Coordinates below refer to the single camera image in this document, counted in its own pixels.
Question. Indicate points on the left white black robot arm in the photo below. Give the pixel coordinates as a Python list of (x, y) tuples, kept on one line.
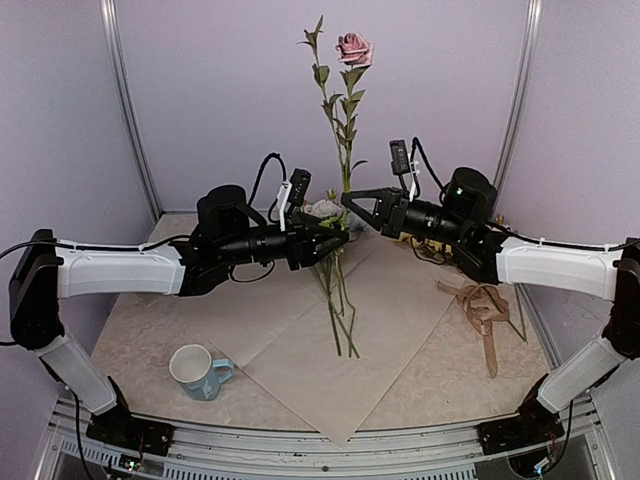
[(229, 232)]

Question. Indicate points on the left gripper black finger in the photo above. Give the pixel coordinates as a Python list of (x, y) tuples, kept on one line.
[(317, 246), (326, 225)]

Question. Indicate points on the pink beige wrapping paper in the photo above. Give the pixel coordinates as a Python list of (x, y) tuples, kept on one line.
[(331, 360)]

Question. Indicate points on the pink fake rose stem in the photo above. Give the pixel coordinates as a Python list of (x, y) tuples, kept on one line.
[(341, 108)]

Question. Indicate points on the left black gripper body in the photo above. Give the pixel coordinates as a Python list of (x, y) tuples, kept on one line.
[(297, 251)]

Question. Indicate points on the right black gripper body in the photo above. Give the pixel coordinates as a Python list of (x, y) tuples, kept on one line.
[(404, 212)]

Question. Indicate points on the aluminium frame post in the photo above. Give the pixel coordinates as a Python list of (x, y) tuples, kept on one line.
[(526, 58), (116, 52)]

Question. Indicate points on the right aluminium frame post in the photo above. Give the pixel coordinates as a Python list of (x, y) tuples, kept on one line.
[(526, 58)]

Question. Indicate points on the yellow fake flower stem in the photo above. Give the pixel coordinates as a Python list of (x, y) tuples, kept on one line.
[(427, 250)]

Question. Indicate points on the white fake rose stem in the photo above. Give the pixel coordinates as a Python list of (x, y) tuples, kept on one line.
[(328, 208)]

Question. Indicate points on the left aluminium frame post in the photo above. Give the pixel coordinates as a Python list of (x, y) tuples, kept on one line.
[(116, 52)]

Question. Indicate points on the blue white ceramic mug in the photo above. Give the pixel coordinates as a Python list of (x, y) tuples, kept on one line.
[(198, 373)]

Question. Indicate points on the front aluminium rail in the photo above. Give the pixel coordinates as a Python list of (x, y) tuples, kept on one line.
[(201, 451)]

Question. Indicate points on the blue fake flower stem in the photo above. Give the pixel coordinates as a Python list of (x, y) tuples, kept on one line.
[(330, 275)]

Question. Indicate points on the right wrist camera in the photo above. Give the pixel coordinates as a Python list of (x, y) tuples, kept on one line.
[(404, 167)]

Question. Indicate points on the beige ribbon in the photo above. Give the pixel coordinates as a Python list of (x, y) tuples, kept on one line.
[(483, 306)]

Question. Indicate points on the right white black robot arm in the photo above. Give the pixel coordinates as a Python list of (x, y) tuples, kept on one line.
[(493, 255)]

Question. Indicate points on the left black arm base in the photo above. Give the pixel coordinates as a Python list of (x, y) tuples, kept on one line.
[(136, 434)]

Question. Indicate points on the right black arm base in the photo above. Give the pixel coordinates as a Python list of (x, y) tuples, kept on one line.
[(532, 424)]

